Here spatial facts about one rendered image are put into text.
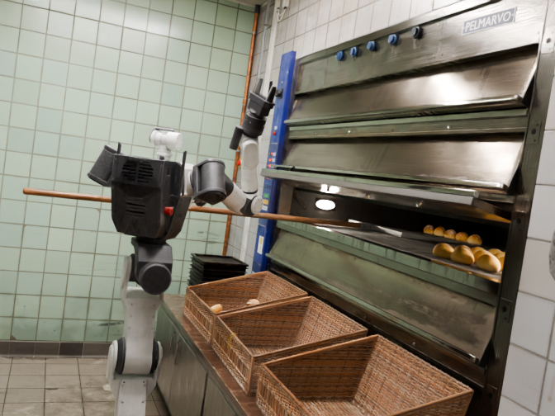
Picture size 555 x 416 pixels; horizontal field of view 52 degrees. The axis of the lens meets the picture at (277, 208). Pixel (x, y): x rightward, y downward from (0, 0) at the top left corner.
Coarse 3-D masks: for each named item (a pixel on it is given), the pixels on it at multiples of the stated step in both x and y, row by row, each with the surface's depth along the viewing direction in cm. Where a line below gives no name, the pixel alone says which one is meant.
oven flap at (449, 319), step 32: (288, 256) 312; (320, 256) 281; (352, 256) 257; (352, 288) 245; (384, 288) 225; (416, 288) 209; (416, 320) 201; (448, 320) 188; (480, 320) 177; (480, 352) 171
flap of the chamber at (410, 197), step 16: (272, 176) 310; (288, 176) 289; (336, 192) 273; (352, 192) 246; (368, 192) 222; (384, 192) 205; (400, 192) 196; (416, 192) 188; (432, 192) 180; (432, 208) 204; (448, 208) 188; (464, 208) 174; (480, 208) 164; (496, 208) 166
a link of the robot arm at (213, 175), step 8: (208, 168) 214; (216, 168) 214; (224, 168) 218; (208, 176) 213; (216, 176) 213; (224, 176) 216; (208, 184) 211; (216, 184) 211; (224, 184) 214; (232, 184) 222
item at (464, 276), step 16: (288, 224) 319; (304, 224) 300; (336, 240) 265; (352, 240) 252; (368, 240) 250; (384, 256) 227; (400, 256) 217; (416, 256) 212; (432, 272) 198; (448, 272) 190; (464, 272) 184; (480, 288) 176; (496, 288) 170
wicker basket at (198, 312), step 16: (192, 288) 315; (208, 288) 319; (224, 288) 322; (240, 288) 326; (256, 288) 330; (272, 288) 319; (288, 288) 301; (192, 304) 299; (208, 304) 320; (224, 304) 323; (240, 304) 327; (256, 304) 272; (272, 304) 275; (192, 320) 296; (208, 320) 271; (208, 336) 270; (288, 336) 281
